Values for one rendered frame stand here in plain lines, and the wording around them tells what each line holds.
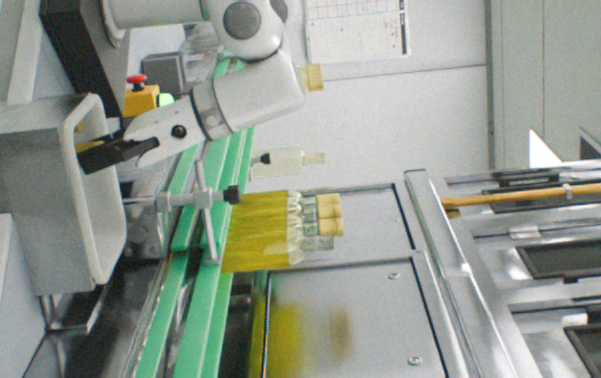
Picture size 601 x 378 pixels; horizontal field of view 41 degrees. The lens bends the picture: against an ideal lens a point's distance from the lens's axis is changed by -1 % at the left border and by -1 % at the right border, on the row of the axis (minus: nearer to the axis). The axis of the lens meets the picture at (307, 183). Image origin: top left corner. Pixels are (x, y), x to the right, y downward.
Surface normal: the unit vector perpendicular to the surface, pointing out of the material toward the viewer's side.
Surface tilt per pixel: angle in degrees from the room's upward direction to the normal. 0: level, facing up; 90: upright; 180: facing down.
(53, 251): 90
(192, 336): 90
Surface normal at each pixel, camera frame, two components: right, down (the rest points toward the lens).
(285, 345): -0.10, -0.93
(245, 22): -0.03, 0.07
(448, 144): 0.02, 0.35
